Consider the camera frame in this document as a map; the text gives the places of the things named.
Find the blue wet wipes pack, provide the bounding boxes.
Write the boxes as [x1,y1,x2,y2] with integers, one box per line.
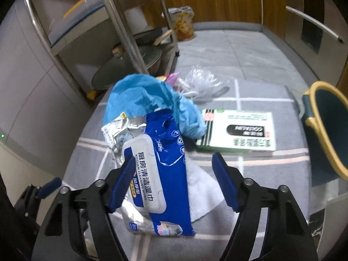
[120,109,197,237]

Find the crumpled blue plastic bag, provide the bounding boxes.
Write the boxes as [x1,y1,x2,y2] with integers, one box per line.
[105,73,207,138]

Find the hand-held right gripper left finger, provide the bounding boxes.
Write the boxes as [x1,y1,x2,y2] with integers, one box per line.
[35,158,137,261]

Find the stainless steel built-in oven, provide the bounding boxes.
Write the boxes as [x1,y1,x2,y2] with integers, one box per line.
[282,0,346,55]

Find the pink wrapper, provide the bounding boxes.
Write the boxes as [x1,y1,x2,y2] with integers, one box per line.
[159,72,181,86]

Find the stainless steel rack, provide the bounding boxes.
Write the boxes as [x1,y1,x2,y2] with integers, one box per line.
[23,0,181,106]

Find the wooden kitchen cabinets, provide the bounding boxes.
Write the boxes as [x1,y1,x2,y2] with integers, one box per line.
[144,0,286,36]

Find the glass pot lid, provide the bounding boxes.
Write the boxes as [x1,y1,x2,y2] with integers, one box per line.
[92,45,164,91]

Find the grey checked floor mat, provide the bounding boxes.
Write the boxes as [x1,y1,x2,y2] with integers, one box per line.
[62,79,312,261]

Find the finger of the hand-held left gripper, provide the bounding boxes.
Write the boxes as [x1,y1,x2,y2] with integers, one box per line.
[15,177,63,218]

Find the dark bin with yellow rim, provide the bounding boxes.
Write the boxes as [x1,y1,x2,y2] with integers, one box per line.
[301,81,348,181]

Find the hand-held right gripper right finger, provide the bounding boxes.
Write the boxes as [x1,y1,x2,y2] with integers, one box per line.
[211,152,318,261]

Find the dark pan with wooden handle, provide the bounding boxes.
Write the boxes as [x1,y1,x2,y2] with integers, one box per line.
[132,28,174,47]

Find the white striped cardboard box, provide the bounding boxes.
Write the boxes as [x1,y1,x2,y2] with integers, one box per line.
[195,108,277,153]

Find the white paper tissue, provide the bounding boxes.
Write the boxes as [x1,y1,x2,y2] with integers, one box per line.
[186,157,238,222]

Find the clear plastic bag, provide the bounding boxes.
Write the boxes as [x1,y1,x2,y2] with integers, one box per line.
[178,65,230,102]

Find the silver foil wrapper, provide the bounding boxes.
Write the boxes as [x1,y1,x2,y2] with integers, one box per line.
[101,113,148,155]

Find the floral lined waste basket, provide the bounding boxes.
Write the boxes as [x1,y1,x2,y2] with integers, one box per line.
[168,6,195,42]

